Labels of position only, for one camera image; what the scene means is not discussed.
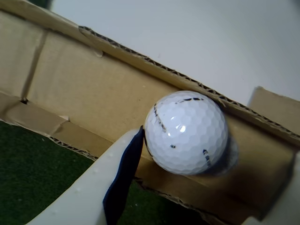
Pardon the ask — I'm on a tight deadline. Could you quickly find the white gripper finger with dark pad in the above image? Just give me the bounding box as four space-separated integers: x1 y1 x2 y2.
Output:
241 152 300 225

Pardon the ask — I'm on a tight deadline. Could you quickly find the white gripper finger with blue pad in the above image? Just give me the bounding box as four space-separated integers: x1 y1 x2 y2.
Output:
27 125 145 225

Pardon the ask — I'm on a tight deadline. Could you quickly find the white golf ball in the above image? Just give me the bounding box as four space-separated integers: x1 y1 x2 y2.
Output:
144 90 229 176

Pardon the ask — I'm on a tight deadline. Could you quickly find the long green putting mat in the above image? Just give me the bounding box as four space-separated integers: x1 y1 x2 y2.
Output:
0 120 207 225

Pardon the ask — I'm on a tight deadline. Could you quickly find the cardboard ramp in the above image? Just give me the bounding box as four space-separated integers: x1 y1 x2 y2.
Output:
0 0 300 225

